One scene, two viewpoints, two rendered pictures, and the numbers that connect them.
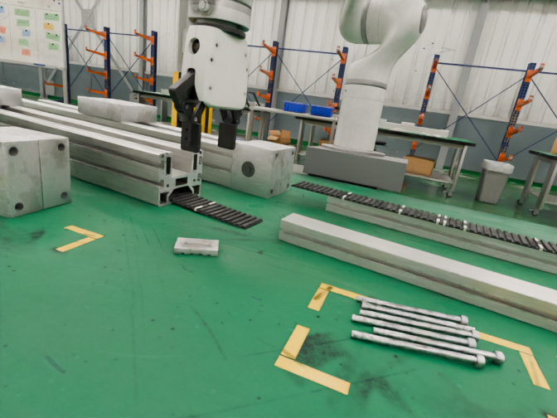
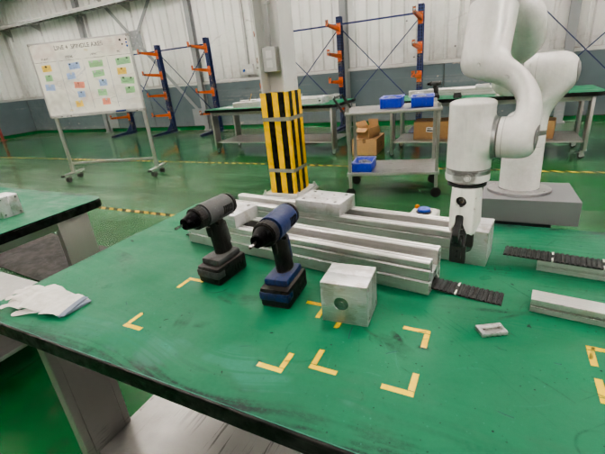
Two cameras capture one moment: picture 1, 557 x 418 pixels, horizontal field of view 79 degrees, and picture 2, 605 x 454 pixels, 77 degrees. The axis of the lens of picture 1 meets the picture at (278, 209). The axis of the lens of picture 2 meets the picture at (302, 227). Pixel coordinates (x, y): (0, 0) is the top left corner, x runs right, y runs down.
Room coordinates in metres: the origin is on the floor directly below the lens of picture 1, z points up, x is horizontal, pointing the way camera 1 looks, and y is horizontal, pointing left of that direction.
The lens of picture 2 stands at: (-0.28, 0.34, 1.29)
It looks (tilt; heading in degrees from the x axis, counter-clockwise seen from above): 22 degrees down; 9
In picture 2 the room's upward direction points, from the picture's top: 5 degrees counter-clockwise
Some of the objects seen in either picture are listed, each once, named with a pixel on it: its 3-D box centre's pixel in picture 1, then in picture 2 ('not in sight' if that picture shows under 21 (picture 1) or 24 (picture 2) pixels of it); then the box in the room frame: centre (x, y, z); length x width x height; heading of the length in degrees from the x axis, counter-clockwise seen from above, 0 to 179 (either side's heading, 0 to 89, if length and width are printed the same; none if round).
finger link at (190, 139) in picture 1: (185, 127); (456, 249); (0.47, 0.14, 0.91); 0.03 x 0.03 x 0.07; 64
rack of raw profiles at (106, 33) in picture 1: (96, 68); (156, 91); (9.71, 5.43, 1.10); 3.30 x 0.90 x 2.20; 71
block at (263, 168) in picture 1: (266, 167); (472, 238); (0.71, 0.04, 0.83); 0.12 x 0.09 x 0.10; 154
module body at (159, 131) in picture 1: (118, 133); (326, 220); (0.89, 0.44, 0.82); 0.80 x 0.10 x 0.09; 64
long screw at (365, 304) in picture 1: (416, 317); not in sight; (0.29, -0.15, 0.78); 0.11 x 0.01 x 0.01; 83
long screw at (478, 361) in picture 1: (415, 347); not in sight; (0.24, -0.13, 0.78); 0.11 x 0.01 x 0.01; 82
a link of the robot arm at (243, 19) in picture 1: (219, 17); (467, 174); (0.52, 0.12, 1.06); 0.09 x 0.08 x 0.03; 154
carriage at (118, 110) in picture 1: (118, 114); (325, 206); (0.89, 0.44, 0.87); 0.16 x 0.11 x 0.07; 64
